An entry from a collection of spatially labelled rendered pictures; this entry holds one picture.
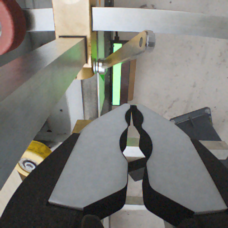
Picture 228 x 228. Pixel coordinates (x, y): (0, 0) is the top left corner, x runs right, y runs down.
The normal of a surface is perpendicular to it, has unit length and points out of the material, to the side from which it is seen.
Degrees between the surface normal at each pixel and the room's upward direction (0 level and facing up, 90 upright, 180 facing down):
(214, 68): 0
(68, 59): 90
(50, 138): 90
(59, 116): 0
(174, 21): 0
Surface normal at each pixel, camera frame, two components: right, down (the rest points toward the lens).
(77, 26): -0.05, 0.54
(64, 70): 1.00, 0.05
